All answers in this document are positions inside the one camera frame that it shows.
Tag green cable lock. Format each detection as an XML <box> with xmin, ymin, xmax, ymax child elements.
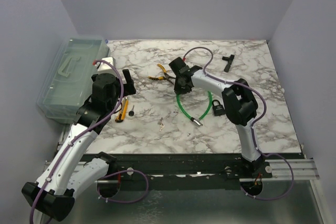
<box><xmin>176</xmin><ymin>91</ymin><xmax>213</xmax><ymax>127</ymax></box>

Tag small silver key bunch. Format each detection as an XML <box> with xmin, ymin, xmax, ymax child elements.
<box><xmin>157</xmin><ymin>117</ymin><xmax>165</xmax><ymax>132</ymax></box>

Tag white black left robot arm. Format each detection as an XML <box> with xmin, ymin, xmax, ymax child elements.
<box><xmin>22</xmin><ymin>69</ymin><xmax>136</xmax><ymax>223</ymax></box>

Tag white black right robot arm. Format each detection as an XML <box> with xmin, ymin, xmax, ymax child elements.
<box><xmin>169</xmin><ymin>57</ymin><xmax>263</xmax><ymax>178</ymax></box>

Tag black head key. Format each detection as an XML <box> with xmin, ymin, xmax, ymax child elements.
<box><xmin>128</xmin><ymin>105</ymin><xmax>134</xmax><ymax>116</ymax></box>

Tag yellow utility knife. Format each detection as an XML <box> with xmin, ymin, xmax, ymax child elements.
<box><xmin>115</xmin><ymin>97</ymin><xmax>129</xmax><ymax>123</ymax></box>

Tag black padlock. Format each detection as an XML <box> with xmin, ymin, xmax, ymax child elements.
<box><xmin>212</xmin><ymin>99</ymin><xmax>225</xmax><ymax>116</ymax></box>

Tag black T-shaped tool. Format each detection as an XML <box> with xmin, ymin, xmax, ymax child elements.
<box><xmin>222</xmin><ymin>55</ymin><xmax>235</xmax><ymax>72</ymax></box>

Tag clear plastic storage box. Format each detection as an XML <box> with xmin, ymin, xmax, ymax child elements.
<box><xmin>37</xmin><ymin>35</ymin><xmax>110</xmax><ymax>124</ymax></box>

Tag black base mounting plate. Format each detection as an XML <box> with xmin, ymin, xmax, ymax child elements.
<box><xmin>109</xmin><ymin>154</ymin><xmax>272</xmax><ymax>191</ymax></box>

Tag yellow handled pliers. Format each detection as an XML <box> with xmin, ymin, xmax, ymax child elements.
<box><xmin>148</xmin><ymin>63</ymin><xmax>175</xmax><ymax>84</ymax></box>

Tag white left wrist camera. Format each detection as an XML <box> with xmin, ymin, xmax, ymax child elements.
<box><xmin>95</xmin><ymin>57</ymin><xmax>116</xmax><ymax>75</ymax></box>

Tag aluminium rail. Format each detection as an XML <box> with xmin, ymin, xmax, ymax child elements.
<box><xmin>43</xmin><ymin>158</ymin><xmax>321</xmax><ymax>183</ymax></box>

